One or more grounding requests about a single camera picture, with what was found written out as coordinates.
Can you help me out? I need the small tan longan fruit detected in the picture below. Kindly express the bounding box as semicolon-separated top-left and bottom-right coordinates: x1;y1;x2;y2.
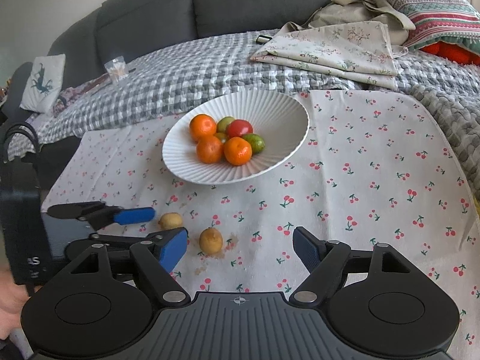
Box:
158;212;183;231

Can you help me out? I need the small yellow-tan fruit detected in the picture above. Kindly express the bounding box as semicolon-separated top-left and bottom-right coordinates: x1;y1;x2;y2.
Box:
199;228;223;255

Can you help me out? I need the orange mandarin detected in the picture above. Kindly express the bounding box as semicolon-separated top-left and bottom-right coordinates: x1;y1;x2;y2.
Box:
189;114;216;142
223;137;252;166
196;135;223;164

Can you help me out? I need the green mango-like fruit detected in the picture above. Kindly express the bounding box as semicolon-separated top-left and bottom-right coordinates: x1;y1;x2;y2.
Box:
241;133;265;155

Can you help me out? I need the person's left hand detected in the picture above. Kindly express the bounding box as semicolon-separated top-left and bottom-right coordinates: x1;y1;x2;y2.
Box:
0;266;30;340

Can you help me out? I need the cherry print tablecloth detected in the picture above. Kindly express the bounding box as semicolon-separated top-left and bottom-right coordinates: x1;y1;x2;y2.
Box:
45;90;479;359

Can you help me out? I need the orange mandarin in bowl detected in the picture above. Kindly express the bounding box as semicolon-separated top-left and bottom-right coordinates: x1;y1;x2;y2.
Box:
223;137;252;166

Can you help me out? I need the small yellow-green fruit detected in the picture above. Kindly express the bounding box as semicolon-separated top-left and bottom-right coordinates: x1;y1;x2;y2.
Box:
214;132;229;144

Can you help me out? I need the grey checkered blanket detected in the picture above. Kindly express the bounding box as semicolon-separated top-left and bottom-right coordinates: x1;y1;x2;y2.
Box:
9;32;479;192

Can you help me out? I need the white deer print cushion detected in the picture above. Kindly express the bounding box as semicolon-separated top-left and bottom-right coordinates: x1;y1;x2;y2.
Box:
19;54;66;116

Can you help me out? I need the green tomato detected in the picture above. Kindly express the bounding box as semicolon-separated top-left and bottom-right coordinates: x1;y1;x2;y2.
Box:
216;116;235;133

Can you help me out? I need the white ribbed bowl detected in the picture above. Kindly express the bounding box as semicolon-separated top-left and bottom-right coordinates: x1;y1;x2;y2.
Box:
162;90;310;185

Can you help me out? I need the clear plastic bag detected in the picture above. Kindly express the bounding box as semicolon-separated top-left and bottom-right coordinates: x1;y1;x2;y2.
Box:
104;56;128;83

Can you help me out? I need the red tomato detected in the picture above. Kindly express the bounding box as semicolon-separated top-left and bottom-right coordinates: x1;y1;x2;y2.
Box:
225;119;253;138

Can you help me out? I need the dark grey sofa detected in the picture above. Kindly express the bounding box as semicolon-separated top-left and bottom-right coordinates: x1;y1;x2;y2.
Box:
1;0;330;119

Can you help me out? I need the folded floral cloth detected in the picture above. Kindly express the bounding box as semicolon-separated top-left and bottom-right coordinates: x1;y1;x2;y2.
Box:
250;21;408;89

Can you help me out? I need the red plush item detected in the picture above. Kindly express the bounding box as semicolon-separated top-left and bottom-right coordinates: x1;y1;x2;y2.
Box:
421;41;480;66

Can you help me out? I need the beige crumpled cloth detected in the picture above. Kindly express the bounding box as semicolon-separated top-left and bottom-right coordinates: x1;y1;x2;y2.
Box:
280;0;416;46

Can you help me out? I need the striped colourful pillow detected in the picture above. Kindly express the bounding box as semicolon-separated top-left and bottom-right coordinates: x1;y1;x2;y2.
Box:
386;0;479;55

